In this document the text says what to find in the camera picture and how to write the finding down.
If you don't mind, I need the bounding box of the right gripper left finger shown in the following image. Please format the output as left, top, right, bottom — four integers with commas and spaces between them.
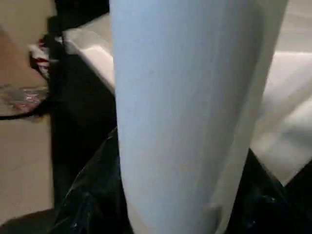
50, 126, 135, 234

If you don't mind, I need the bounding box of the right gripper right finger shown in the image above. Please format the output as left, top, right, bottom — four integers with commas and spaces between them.
226, 148, 312, 234

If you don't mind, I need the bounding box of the white plastic table top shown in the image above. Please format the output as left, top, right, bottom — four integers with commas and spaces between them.
62, 0, 312, 187

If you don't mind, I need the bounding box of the white plastic table leg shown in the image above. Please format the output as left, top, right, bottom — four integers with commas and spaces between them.
108, 0, 290, 234

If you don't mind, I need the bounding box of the black work surface mat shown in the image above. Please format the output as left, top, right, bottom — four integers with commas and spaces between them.
45, 0, 312, 234

